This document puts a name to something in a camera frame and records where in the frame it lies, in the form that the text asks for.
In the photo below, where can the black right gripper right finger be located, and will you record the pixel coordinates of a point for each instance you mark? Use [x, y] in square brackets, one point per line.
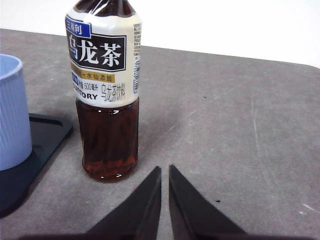
[190, 217]

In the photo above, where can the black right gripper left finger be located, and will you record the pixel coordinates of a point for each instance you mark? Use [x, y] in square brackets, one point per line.
[140, 217]

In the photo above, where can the dark oolong tea bottle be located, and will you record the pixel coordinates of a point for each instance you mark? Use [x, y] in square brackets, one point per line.
[105, 75]

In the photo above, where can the blue ribbed plastic cup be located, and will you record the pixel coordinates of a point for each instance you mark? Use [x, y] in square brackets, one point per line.
[12, 112]

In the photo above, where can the dark navy rectangular tray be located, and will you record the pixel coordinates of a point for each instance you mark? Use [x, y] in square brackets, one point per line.
[42, 150]

